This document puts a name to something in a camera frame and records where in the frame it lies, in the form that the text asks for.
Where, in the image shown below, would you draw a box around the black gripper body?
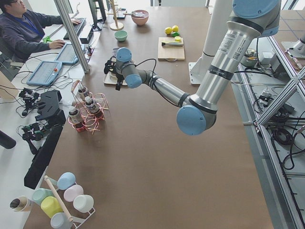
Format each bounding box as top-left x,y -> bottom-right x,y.
116,73 -> 124,83

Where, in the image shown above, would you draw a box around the white round plate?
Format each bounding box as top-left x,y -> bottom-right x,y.
108,72 -> 117,83

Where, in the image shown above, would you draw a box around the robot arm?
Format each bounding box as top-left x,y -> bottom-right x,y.
115,0 -> 281,135

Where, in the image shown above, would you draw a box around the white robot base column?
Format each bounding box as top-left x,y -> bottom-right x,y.
189,0 -> 232,84

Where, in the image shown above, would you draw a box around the cream rabbit tray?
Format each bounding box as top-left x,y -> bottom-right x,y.
103,72 -> 118,86

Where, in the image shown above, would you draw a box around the tea bottle two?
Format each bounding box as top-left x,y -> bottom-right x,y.
85,96 -> 99,114

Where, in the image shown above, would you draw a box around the tea bottle one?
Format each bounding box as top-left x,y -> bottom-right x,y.
78,87 -> 90,101

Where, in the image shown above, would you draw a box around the green ceramic bowl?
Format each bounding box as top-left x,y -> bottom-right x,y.
114,30 -> 128,42

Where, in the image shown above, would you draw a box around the bamboo cutting board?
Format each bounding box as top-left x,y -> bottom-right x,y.
158,37 -> 185,61

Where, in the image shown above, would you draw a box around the wooden cup stand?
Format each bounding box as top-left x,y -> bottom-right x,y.
107,0 -> 124,31

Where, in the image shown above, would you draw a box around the tea bottle three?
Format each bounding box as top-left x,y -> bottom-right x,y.
69,106 -> 81,125

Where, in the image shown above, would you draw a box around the steel muddler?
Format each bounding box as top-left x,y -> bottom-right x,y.
161,42 -> 184,47

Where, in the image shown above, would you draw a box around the teach pendant far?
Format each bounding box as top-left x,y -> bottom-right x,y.
55,43 -> 78,65

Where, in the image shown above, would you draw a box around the teach pendant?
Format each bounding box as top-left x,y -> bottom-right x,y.
55,43 -> 78,65
26,61 -> 62,86

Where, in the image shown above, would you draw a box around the pink bowl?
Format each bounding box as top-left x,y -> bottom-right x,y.
132,10 -> 149,26

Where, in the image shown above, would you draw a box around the clear ice cubes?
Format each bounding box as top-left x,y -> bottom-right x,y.
132,11 -> 148,18

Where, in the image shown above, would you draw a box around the yellow lemon near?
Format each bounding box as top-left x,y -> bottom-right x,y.
164,27 -> 172,35

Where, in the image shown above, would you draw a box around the yellow lemon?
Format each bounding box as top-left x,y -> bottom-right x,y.
164,27 -> 172,35
172,25 -> 179,32

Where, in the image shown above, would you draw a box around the black keyboard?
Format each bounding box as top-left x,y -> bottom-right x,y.
63,18 -> 86,40

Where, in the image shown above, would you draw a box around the half lemon slice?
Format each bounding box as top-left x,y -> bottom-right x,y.
174,36 -> 181,42

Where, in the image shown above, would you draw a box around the green lime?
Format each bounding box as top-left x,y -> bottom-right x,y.
171,31 -> 180,37

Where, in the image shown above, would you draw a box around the teach pendant near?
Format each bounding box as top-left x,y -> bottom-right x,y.
26,61 -> 62,86

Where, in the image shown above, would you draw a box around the yellow lemon far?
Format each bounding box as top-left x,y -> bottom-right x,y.
172,25 -> 179,32

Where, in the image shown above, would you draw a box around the seated person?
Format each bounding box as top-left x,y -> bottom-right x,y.
0,0 -> 65,62

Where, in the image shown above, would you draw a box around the pink cup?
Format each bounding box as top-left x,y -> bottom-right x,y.
63,184 -> 84,202

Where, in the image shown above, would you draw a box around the white cup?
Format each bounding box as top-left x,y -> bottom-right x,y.
73,195 -> 94,213

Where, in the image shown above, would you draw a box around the mint cup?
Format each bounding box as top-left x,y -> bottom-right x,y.
32,188 -> 54,206

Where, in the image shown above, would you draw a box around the yellow cup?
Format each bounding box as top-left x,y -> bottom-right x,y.
40,196 -> 63,218

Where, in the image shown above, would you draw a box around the pale blue cup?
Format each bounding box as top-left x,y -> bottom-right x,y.
51,212 -> 72,229

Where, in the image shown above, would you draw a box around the paper coffee cup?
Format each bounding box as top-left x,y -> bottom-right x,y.
10,196 -> 32,212

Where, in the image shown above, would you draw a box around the copper wire bottle rack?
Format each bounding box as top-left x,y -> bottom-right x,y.
68,80 -> 109,134

